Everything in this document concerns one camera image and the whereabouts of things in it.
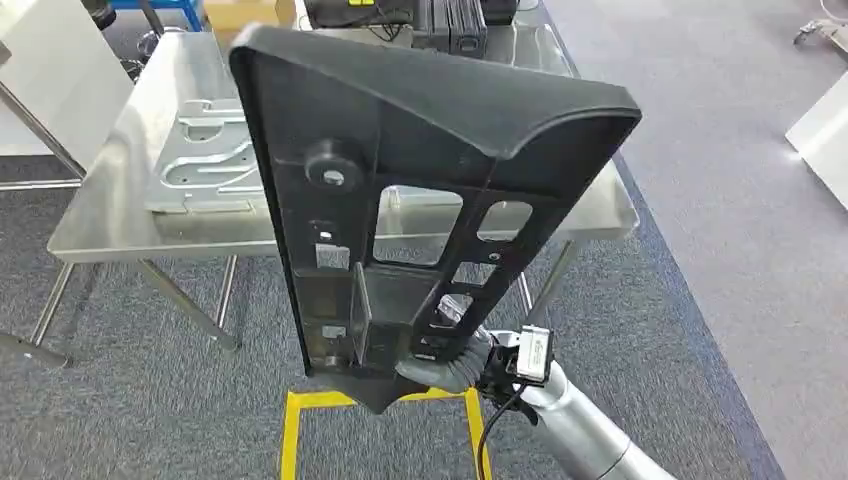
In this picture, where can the yellow floor tape square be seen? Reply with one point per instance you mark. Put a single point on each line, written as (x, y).
(289, 437)

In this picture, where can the grey metal stand foot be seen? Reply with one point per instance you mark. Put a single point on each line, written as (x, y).
(825, 30)

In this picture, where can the white flat panel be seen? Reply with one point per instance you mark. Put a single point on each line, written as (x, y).
(825, 139)

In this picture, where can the blue metal frame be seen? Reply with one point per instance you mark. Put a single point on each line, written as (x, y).
(189, 10)

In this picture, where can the black ribbed box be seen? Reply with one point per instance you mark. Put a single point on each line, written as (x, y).
(457, 26)

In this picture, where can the stamped sheet metal part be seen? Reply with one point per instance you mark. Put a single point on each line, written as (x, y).
(199, 179)

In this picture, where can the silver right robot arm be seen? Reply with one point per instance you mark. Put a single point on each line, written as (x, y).
(583, 430)

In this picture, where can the cardboard box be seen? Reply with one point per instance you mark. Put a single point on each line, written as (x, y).
(245, 13)

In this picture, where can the black device with yellow label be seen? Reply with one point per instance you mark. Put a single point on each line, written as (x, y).
(358, 13)

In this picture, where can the white panel on metal frame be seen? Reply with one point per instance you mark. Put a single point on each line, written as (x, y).
(53, 79)

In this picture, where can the stainless steel table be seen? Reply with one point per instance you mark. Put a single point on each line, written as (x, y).
(119, 218)

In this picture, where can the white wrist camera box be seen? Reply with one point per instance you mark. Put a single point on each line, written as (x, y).
(533, 354)

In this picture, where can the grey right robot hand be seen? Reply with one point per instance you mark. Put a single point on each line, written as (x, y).
(457, 371)

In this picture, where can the black plastic plate holder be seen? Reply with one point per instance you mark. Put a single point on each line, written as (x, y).
(430, 99)

